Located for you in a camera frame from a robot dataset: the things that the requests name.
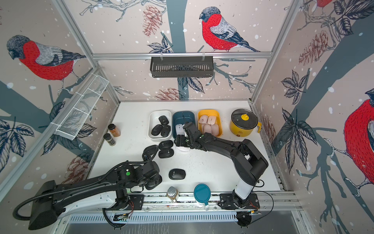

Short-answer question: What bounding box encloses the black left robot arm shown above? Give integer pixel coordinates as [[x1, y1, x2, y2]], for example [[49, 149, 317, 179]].
[[28, 161, 162, 230]]

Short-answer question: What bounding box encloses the white wire mesh shelf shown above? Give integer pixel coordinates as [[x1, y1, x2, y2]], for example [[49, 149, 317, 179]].
[[54, 75, 109, 140]]

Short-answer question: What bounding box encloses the black hanging wire basket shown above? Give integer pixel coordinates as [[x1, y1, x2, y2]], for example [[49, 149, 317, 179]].
[[150, 56, 214, 78]]

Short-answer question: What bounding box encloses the teal round lid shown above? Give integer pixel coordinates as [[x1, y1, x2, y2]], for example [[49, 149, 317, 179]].
[[193, 183, 211, 211]]

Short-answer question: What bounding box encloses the yellow storage box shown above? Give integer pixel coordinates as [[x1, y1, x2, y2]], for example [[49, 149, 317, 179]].
[[198, 109, 223, 137]]

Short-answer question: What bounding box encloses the brown spice jar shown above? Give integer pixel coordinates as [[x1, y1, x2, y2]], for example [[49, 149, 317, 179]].
[[108, 123, 121, 137]]

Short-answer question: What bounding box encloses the aluminium mounting rail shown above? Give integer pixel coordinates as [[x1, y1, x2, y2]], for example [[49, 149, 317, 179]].
[[64, 191, 302, 224]]

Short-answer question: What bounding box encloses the dark spice jar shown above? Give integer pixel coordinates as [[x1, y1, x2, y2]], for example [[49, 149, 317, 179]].
[[103, 133, 116, 146]]

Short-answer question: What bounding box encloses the white storage box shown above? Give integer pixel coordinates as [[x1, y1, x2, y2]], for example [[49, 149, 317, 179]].
[[148, 110, 171, 142]]

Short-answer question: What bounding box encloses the pink mouse bottom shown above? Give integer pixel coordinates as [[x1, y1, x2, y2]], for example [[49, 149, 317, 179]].
[[202, 124, 212, 134]]

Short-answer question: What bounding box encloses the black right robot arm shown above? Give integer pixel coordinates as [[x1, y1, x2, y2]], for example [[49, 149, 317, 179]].
[[174, 122, 269, 202]]

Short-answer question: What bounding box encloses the yellow electric cooking pot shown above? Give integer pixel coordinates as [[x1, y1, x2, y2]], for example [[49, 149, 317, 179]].
[[229, 118, 262, 137]]

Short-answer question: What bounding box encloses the white mouse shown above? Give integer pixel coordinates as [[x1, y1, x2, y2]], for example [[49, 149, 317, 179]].
[[175, 124, 185, 135], [176, 147, 191, 153]]

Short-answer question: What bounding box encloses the teal storage box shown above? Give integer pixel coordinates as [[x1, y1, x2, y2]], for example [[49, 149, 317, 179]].
[[171, 111, 196, 138]]

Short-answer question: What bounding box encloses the black mouse top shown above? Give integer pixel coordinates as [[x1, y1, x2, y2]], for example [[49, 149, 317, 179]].
[[158, 140, 173, 150]]

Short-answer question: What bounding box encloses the small glass bottle metal cap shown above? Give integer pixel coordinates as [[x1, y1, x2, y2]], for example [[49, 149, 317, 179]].
[[167, 186, 179, 202]]

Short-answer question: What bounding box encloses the glass pot lid yellow knob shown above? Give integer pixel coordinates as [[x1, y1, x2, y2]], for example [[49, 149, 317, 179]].
[[231, 109, 259, 130]]

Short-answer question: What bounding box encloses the white mouse top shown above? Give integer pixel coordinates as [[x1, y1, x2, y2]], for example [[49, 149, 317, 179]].
[[176, 147, 191, 153]]

